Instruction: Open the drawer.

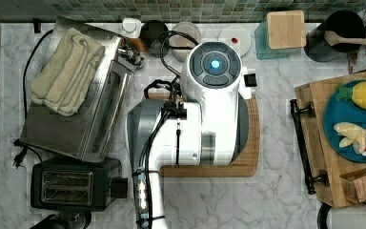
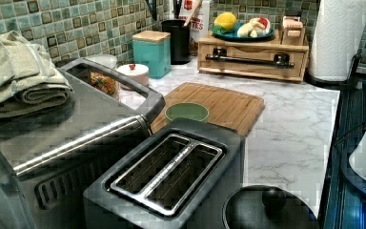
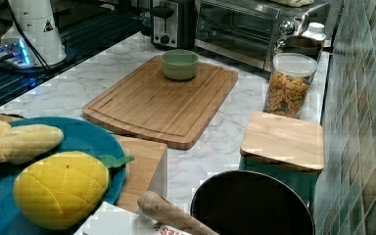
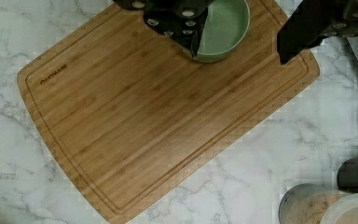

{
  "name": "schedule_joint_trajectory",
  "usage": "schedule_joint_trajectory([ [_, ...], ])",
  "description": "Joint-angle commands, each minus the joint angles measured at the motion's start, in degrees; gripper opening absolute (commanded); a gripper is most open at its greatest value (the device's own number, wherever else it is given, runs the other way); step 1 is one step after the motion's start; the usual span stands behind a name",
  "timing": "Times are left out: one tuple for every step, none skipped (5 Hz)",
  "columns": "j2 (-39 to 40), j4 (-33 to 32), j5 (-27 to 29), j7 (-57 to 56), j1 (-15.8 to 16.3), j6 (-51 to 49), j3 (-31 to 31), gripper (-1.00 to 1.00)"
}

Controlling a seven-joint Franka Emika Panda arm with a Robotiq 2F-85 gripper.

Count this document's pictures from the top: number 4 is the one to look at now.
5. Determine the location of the green ceramic bowl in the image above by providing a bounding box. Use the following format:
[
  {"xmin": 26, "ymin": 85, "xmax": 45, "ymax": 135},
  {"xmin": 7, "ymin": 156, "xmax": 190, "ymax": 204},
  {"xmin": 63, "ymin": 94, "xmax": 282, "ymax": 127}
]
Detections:
[{"xmin": 182, "ymin": 0, "xmax": 251, "ymax": 63}]

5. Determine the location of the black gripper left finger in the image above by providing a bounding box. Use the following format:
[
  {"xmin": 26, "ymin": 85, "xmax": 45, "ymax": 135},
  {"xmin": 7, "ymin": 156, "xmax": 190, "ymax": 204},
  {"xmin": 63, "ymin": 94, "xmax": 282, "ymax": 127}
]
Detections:
[{"xmin": 113, "ymin": 0, "xmax": 214, "ymax": 59}]

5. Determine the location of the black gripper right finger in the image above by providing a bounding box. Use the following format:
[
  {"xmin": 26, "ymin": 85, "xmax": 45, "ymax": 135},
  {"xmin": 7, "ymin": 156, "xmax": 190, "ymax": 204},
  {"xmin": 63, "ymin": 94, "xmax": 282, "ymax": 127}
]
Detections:
[{"xmin": 277, "ymin": 0, "xmax": 358, "ymax": 64}]

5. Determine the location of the bamboo cutting board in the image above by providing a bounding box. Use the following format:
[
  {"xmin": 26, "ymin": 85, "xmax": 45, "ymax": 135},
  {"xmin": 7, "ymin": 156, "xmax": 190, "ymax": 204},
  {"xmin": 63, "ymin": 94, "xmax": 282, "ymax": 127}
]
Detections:
[{"xmin": 17, "ymin": 0, "xmax": 320, "ymax": 224}]

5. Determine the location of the glass jar with white lid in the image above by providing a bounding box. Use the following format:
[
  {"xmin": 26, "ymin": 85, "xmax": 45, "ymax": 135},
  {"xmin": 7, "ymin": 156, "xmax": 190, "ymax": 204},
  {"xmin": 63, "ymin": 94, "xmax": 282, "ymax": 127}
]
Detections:
[{"xmin": 278, "ymin": 184, "xmax": 358, "ymax": 224}]

